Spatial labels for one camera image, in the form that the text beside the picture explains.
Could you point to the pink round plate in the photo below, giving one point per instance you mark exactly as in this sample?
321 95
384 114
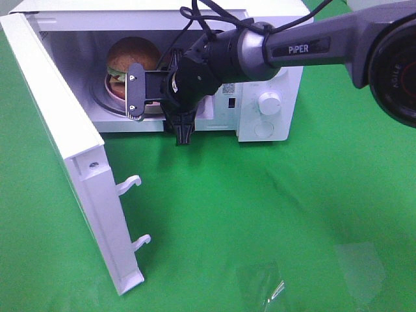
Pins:
116 89

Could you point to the burger with lettuce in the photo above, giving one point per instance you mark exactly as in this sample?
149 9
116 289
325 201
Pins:
126 52

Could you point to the white microwave door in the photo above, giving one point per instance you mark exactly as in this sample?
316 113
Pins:
82 151

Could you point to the white microwave knob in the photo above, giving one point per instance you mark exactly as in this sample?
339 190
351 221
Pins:
269 103

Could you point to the white microwave oven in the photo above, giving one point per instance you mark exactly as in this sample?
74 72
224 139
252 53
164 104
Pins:
61 47

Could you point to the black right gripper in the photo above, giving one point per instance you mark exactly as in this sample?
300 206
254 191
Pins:
179 84

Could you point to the round white door button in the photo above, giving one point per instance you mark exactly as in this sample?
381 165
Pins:
264 129

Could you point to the glass microwave turntable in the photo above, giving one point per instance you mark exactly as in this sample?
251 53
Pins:
108 101

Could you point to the black wrist camera mount plate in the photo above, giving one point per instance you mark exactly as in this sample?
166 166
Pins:
135 92

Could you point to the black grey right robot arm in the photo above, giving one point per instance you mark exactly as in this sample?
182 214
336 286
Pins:
376 44

